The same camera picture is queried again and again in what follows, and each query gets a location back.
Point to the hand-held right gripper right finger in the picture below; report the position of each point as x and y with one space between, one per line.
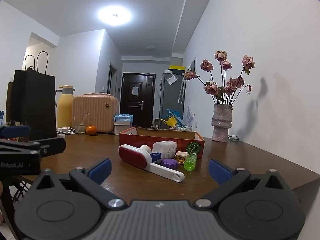
218 172

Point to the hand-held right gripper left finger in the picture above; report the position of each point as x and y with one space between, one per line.
101 171

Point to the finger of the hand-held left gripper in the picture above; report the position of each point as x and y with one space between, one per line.
51 146
16 130

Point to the green spray bottle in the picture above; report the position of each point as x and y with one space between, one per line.
191 162

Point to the red and white lint brush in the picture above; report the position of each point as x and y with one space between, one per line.
135 157

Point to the small beige box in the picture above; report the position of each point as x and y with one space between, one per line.
180 158

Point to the white round lid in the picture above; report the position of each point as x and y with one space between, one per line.
145 148

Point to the purple round lid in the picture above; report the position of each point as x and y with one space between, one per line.
169 164

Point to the blue bottle cap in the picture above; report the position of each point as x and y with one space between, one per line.
156 157

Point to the white plastic bottle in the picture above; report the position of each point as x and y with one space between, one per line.
166 148

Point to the red cardboard box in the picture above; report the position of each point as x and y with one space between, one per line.
160 138

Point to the black tripod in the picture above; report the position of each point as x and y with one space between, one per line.
21 187

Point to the black paper bag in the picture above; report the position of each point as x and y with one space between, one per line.
32 100

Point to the clear glass cup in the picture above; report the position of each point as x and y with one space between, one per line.
80 126

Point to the yellow thermos jug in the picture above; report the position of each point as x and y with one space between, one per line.
64 107

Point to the orange fruit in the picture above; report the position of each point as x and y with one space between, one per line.
91 130

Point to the pink textured vase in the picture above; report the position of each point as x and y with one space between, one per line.
221 122

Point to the white bin with blue bag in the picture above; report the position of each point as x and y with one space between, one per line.
123 123

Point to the pink ribbed suitcase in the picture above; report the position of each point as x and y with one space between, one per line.
96 112

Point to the pile of colourful toys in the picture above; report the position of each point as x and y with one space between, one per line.
175 120

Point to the dark entrance door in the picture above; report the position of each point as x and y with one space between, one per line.
137 97

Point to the dark side door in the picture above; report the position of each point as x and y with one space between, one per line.
112 80

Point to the grey refrigerator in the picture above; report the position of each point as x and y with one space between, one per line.
171 95

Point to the dried pink roses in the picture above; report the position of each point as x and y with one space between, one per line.
233 82

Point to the yellow box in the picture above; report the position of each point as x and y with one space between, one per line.
177 68

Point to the small ceiling lamp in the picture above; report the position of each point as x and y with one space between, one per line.
150 48

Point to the round ceiling light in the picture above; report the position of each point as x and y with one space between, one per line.
114 15

